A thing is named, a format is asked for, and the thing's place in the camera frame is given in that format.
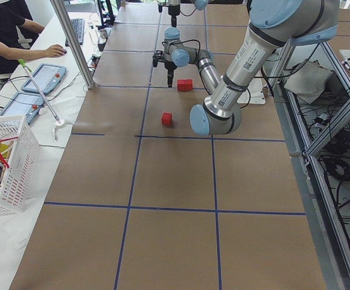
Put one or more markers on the upper teach pendant tablet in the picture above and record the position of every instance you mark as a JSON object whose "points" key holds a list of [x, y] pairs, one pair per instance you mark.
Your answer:
{"points": [[48, 76]]}

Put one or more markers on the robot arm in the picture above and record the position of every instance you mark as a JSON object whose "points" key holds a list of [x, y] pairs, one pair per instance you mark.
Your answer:
{"points": [[272, 24], [174, 10]]}

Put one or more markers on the red cube placed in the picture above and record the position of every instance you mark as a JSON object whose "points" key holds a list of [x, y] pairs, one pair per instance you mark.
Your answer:
{"points": [[181, 85], [188, 84]]}

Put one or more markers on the white plastic basket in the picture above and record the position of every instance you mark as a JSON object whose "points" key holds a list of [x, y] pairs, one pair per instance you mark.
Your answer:
{"points": [[18, 152]]}

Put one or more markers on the white metal base plate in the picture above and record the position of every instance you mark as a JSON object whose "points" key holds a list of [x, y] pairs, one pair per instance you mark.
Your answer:
{"points": [[255, 96]]}

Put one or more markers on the teach pendant tablet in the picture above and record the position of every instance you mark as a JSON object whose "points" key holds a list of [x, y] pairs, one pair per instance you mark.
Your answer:
{"points": [[48, 76], [23, 103]]}

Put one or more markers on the red cube far left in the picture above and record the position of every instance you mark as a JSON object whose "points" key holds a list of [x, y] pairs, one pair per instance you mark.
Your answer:
{"points": [[167, 119]]}

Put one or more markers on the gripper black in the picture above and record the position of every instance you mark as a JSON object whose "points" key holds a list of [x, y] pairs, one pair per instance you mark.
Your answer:
{"points": [[169, 67]]}

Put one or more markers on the aluminium frame post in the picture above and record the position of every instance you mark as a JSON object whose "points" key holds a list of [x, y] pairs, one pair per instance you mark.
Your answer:
{"points": [[74, 45]]}

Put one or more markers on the silver metal cup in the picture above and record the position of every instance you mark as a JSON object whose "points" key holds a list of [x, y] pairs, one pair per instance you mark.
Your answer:
{"points": [[103, 34]]}

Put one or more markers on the black keyboard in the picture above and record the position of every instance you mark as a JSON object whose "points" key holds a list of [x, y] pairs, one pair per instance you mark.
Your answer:
{"points": [[78, 28]]}

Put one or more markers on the lower teach pendant tablet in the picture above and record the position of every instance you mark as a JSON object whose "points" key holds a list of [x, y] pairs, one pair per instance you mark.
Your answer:
{"points": [[23, 103]]}

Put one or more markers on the brown paper table cover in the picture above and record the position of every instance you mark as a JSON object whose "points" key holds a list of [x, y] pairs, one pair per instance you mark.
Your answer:
{"points": [[138, 205]]}

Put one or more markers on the reach grabber stick tool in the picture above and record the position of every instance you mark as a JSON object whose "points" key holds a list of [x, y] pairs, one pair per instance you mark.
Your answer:
{"points": [[59, 122]]}

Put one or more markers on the seated person black shirt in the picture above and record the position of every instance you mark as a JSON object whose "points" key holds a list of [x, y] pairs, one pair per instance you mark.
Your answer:
{"points": [[11, 50]]}

